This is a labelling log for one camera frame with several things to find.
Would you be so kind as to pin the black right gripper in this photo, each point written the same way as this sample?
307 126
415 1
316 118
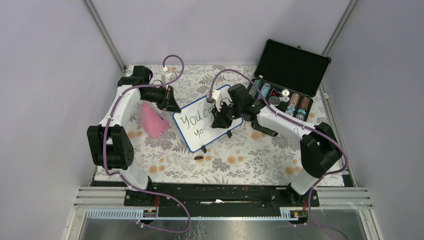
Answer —
220 121

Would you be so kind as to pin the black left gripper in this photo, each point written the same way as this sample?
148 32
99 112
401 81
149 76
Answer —
171 105

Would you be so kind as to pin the blue framed whiteboard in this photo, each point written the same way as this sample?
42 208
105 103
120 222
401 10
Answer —
193 118

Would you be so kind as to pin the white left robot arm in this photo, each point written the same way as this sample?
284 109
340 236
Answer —
109 143

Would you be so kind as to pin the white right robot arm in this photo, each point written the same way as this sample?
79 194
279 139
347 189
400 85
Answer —
318 146

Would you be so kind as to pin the floral patterned table mat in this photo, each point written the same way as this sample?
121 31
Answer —
249 157

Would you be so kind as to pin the pink triangular box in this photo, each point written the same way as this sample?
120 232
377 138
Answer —
152 122

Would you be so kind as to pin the blue white poker chip stack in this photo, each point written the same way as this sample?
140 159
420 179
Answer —
265 89

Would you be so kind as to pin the triangular black red dealer button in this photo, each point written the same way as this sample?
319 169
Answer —
275 93

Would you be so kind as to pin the black poker chip case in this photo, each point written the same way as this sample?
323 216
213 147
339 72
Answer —
291 70

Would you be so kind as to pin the left base wiring connector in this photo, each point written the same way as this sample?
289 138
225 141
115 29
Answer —
152 213

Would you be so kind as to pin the base wiring connector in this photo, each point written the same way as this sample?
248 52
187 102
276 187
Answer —
152 213
301 216

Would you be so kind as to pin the right base wiring connector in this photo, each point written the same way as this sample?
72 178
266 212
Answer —
301 216

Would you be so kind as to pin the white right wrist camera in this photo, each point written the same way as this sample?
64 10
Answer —
215 97

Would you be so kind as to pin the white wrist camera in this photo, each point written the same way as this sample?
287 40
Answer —
215 97
167 75

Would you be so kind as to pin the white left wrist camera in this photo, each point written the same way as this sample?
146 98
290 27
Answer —
167 75

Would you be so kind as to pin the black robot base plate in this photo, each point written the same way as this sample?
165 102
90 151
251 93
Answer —
218 200

